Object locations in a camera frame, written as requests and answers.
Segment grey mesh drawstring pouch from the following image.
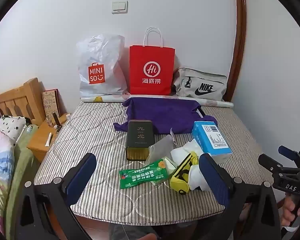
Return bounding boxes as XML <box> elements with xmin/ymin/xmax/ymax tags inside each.
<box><xmin>146</xmin><ymin>129</ymin><xmax>178</xmax><ymax>165</ymax></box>

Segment white printed paper roll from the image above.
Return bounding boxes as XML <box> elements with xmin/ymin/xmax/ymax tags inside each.
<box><xmin>81</xmin><ymin>94</ymin><xmax>234</xmax><ymax>108</ymax></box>

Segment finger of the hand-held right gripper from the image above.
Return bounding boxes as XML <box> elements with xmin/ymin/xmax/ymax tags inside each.
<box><xmin>278</xmin><ymin>145</ymin><xmax>300</xmax><ymax>164</ymax></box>
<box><xmin>258</xmin><ymin>153</ymin><xmax>283</xmax><ymax>173</ymax></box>

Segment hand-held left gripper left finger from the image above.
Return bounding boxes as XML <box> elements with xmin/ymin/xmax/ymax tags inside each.
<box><xmin>14</xmin><ymin>152</ymin><xmax>98</xmax><ymax>240</ymax></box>

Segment small dark stand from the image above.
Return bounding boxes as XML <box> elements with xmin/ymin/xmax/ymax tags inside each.
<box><xmin>52</xmin><ymin>112</ymin><xmax>63</xmax><ymax>130</ymax></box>

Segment brown wooden door frame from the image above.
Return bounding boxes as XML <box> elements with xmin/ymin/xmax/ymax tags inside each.
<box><xmin>225</xmin><ymin>0</ymin><xmax>247</xmax><ymax>102</ymax></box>

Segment floral white pillow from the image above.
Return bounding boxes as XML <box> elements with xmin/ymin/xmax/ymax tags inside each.
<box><xmin>0</xmin><ymin>115</ymin><xmax>28</xmax><ymax>144</ymax></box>

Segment purple towel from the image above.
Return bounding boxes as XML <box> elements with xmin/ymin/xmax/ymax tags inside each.
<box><xmin>113</xmin><ymin>97</ymin><xmax>218</xmax><ymax>134</ymax></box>

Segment blue tissue box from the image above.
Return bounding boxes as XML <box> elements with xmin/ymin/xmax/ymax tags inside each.
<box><xmin>192</xmin><ymin>121</ymin><xmax>232</xmax><ymax>164</ymax></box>

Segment person's right hand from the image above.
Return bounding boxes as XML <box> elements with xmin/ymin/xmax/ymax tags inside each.
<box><xmin>281</xmin><ymin>194</ymin><xmax>300</xmax><ymax>228</ymax></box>

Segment dark tin box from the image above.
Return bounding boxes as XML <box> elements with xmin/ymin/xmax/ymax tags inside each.
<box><xmin>125</xmin><ymin>120</ymin><xmax>154</xmax><ymax>161</ymax></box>

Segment colourful printed quilt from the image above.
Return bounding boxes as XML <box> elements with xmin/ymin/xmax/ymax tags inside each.
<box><xmin>0</xmin><ymin>129</ymin><xmax>15</xmax><ymax>233</ymax></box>

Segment green tissue packet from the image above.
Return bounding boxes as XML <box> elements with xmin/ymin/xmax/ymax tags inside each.
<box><xmin>119</xmin><ymin>158</ymin><xmax>177</xmax><ymax>189</ymax></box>

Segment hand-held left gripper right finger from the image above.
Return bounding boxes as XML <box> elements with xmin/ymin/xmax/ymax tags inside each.
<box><xmin>199</xmin><ymin>153</ymin><xmax>282</xmax><ymax>240</ymax></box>

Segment patterned book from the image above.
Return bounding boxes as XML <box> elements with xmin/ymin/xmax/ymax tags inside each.
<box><xmin>42</xmin><ymin>89</ymin><xmax>60</xmax><ymax>118</ymax></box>

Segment yellow black sock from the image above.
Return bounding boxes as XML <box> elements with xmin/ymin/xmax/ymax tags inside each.
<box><xmin>170</xmin><ymin>151</ymin><xmax>199</xmax><ymax>194</ymax></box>

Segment wooden nightstand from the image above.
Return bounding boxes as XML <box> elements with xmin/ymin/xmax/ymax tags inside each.
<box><xmin>27</xmin><ymin>114</ymin><xmax>70</xmax><ymax>163</ymax></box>

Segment grey fabric zip bag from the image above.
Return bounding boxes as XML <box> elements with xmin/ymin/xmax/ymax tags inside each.
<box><xmin>172</xmin><ymin>67</ymin><xmax>227</xmax><ymax>101</ymax></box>

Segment white light switch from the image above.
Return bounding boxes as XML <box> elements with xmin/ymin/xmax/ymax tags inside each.
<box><xmin>112</xmin><ymin>1</ymin><xmax>128</xmax><ymax>14</ymax></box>

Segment wooden headboard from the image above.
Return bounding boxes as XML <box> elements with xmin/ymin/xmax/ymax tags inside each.
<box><xmin>0</xmin><ymin>77</ymin><xmax>47</xmax><ymax>125</ymax></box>

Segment white plastic shopping bag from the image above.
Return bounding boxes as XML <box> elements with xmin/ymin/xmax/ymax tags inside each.
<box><xmin>76</xmin><ymin>33</ymin><xmax>128</xmax><ymax>98</ymax></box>

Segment green blanket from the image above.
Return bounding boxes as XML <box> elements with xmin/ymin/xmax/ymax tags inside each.
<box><xmin>5</xmin><ymin>125</ymin><xmax>40</xmax><ymax>230</ymax></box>

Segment red paper bag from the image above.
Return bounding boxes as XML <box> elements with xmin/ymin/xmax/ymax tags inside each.
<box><xmin>129</xmin><ymin>27</ymin><xmax>176</xmax><ymax>95</ymax></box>

